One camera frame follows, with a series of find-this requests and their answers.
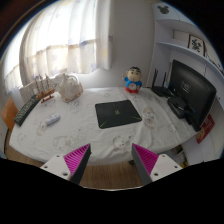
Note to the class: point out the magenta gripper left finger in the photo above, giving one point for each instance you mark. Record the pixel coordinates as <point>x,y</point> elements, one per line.
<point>71,166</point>

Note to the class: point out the white wall shelf unit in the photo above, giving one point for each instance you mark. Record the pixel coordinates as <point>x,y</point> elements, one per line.
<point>171,35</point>

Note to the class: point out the black keyboard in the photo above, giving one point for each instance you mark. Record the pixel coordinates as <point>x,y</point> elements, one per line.
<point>26,110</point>

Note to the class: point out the black computer monitor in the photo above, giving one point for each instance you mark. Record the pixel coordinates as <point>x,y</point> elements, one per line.
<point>193,95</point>

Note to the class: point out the white sheer curtain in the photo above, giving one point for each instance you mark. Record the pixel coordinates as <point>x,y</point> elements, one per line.
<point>69,36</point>

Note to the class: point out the orange wooden chair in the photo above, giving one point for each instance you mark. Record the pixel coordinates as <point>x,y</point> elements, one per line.
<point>8,114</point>

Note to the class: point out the wooden model ship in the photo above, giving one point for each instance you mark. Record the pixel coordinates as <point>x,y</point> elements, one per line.
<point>45,91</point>

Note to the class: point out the framed picture on shelf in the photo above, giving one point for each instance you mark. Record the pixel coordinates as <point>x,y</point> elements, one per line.
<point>196,44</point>

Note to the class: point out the cartoon boy figurine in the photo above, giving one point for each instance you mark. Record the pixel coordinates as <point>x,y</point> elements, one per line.
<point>133,79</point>

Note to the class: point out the red booklet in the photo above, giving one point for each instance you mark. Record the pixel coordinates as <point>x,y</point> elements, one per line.
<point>206,127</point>

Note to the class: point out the black wifi router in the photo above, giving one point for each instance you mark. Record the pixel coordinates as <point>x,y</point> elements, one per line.
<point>160,91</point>

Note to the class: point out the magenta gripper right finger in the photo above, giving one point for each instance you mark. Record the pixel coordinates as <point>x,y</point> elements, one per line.
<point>152,167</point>

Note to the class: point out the black mouse pad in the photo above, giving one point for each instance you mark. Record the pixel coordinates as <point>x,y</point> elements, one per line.
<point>119,113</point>

